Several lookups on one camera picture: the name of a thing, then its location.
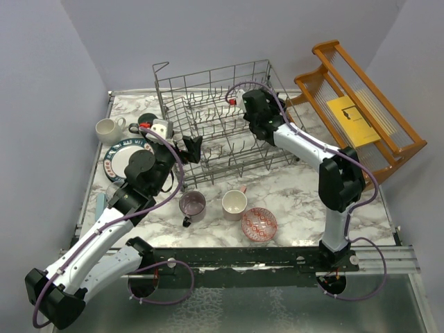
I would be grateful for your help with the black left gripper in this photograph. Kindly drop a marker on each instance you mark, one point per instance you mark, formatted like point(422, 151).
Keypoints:
point(193, 147)

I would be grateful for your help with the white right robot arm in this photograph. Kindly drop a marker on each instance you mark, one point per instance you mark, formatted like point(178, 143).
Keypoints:
point(340, 182)

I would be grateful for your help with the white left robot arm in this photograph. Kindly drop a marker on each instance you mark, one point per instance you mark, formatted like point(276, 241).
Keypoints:
point(61, 291)

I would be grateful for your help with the wooden dish drying rack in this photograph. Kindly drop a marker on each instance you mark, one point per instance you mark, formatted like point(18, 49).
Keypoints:
point(339, 75)

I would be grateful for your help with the dark green mug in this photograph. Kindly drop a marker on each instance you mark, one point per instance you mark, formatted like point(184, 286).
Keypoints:
point(144, 121)

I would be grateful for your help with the round plate dark lettered rim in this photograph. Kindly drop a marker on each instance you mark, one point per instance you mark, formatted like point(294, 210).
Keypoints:
point(117, 157)

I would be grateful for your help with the cream mug at left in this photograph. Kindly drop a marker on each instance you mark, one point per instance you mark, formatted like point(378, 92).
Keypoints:
point(110, 132)

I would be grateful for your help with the clear drinking glass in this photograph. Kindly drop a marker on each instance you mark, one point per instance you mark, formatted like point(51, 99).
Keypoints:
point(111, 190)

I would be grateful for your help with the red patterned bowl left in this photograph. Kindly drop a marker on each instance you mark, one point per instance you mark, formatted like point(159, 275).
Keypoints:
point(259, 224)

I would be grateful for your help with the grey wire dish rack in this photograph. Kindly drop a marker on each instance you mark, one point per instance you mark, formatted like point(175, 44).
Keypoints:
point(195, 104)

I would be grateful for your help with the purple mug black handle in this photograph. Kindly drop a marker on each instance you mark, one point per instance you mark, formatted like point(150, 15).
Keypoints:
point(192, 204)

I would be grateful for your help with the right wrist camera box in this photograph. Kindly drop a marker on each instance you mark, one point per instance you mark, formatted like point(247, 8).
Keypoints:
point(237, 100)

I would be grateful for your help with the cream mug pink handle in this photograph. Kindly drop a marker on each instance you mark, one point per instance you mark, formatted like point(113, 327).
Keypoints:
point(234, 204)

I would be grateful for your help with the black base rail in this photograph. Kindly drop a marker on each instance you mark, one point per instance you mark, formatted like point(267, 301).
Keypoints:
point(238, 267)

